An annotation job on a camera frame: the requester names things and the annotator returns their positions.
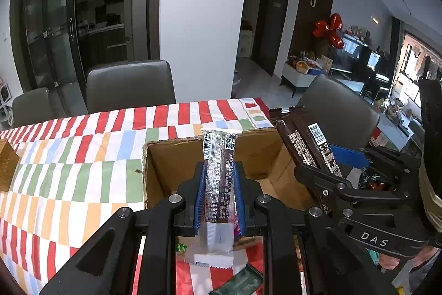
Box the colourful striped tablecloth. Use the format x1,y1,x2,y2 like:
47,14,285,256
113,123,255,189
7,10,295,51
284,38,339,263
0,97,274,295

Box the red foil balloon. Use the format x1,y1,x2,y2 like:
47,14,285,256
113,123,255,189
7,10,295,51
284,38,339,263
314,13,345,50

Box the dark interior door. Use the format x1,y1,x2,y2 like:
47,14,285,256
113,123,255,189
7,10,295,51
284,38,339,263
251,0,295,76

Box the white storage rack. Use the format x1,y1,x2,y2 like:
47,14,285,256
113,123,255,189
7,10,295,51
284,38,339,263
0,77,12,124

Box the silver and brown snack bar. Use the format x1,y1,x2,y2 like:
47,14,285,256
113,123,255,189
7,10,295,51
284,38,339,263
184,129,243,268

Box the white sideboard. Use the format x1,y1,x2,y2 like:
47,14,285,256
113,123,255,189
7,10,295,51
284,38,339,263
279,60,333,98

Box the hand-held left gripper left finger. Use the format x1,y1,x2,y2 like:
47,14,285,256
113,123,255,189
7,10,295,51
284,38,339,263
40,162,208,295

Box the black shelving unit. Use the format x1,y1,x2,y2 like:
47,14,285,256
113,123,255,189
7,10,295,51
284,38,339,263
342,29,403,98

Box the dark green snack packet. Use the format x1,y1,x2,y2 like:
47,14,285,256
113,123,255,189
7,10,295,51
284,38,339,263
211,264,265,295

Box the bright window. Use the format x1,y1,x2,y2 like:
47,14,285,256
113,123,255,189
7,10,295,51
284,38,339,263
394,30,442,109

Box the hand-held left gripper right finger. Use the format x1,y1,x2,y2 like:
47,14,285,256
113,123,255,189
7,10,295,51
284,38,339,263
235,162,408,295

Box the cardboard box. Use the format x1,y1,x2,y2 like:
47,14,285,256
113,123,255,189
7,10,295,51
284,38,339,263
142,129,323,213

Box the woven wicker box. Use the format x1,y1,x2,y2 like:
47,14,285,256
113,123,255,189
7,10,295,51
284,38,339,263
0,139,20,192

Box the grey dining chair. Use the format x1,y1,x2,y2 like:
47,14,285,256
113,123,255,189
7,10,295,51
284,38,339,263
12,87,55,128
86,59,177,115
296,74,380,152

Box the dark wooden door gold handle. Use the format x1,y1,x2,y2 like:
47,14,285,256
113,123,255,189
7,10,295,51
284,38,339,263
293,0,338,74

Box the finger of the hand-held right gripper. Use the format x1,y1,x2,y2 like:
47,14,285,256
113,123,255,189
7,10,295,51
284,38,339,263
293,165,396,213
330,143,421,191

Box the sliding glass door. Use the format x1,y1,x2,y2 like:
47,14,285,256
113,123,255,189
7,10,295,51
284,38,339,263
10,0,163,111

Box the dark brown snack bar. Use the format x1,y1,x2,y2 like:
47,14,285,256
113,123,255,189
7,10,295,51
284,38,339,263
274,119,320,171
269,106,343,180

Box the person's right hand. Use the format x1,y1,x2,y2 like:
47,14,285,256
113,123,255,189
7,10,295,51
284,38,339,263
378,247,433,278

